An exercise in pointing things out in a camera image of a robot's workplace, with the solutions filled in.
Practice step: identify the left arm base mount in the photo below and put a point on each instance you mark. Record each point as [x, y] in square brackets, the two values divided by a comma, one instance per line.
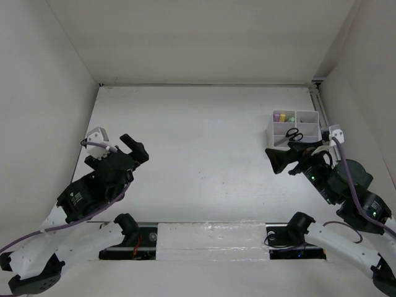
[144, 247]

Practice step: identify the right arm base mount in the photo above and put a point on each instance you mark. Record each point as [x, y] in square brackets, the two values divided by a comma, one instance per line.
[283, 247]

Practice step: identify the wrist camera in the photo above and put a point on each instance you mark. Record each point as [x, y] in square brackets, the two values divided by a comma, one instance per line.
[96, 142]
[331, 132]

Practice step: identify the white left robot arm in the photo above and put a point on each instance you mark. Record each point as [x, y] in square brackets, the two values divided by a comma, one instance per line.
[39, 259]

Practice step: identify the black handled scissors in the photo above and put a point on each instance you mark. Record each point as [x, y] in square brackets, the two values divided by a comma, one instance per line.
[292, 134]

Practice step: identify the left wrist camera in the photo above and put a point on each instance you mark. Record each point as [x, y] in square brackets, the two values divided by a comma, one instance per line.
[96, 142]

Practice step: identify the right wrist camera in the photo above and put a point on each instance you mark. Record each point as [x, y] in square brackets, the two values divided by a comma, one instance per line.
[331, 132]

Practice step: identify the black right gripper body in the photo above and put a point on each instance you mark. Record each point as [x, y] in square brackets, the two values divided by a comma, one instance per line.
[314, 169]

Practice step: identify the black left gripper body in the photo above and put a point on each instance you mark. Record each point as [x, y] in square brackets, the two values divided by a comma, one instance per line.
[95, 161]

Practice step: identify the white compartment organizer box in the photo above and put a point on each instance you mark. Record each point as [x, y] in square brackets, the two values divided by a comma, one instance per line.
[289, 125]

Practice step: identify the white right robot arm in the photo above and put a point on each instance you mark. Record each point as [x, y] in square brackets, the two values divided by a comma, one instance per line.
[367, 214]

